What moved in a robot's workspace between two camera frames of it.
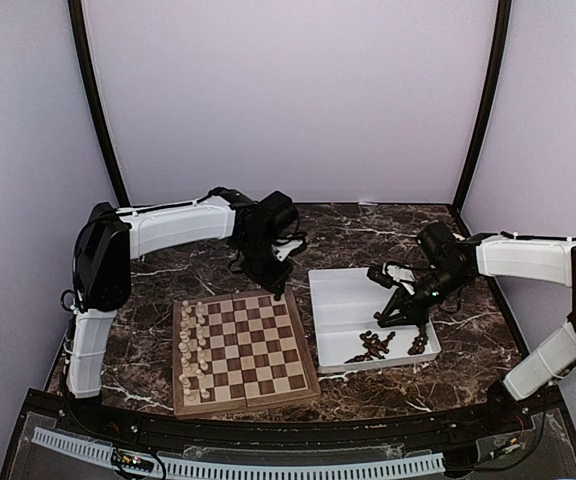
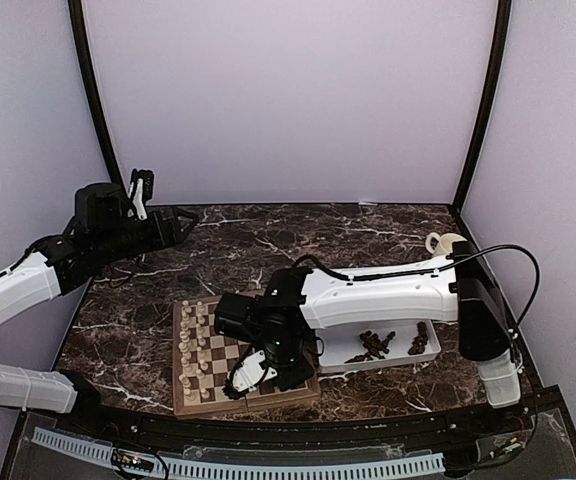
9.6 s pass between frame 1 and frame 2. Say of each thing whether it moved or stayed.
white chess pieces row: stayed
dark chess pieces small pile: stayed
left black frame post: stayed
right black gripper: moved
